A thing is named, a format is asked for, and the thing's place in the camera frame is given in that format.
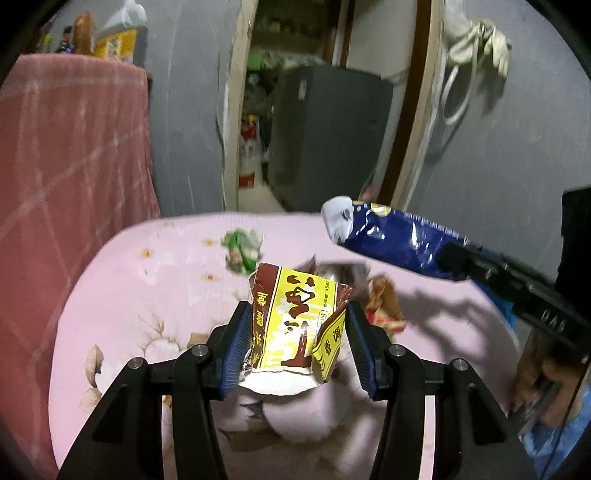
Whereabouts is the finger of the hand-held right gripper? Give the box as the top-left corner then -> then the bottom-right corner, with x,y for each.
436,242 -> 534,317

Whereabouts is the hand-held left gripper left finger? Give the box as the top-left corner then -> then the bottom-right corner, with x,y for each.
58,300 -> 254,480

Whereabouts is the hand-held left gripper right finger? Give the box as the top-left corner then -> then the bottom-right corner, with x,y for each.
346,300 -> 539,480

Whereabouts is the yellow brown snack packet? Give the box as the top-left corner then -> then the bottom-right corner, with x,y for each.
238,262 -> 354,398

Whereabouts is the blue snack bag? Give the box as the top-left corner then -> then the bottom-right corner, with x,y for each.
321,196 -> 472,282

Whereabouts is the orange crumpled wrapper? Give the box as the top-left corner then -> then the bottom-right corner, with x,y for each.
365,274 -> 408,335

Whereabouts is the silver foil wrapper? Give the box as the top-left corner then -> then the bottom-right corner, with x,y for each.
305,258 -> 370,296

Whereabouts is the pink floral cloth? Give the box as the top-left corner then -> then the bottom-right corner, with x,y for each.
48,211 -> 522,480

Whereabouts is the green crumpled wrapper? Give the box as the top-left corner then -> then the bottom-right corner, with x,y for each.
221,228 -> 265,274

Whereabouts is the white red sack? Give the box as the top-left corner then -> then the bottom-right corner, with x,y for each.
238,115 -> 262,189

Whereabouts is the grey cabinet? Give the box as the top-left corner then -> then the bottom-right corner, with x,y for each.
268,64 -> 394,213

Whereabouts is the pink checkered blanket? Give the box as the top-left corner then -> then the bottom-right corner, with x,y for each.
0,53 -> 162,467

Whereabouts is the yellow box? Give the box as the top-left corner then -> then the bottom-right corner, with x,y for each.
95,0 -> 148,65

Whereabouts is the orange bottle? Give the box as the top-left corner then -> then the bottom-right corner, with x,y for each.
74,13 -> 95,56

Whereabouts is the wooden door frame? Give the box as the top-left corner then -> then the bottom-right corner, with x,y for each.
217,0 -> 446,213

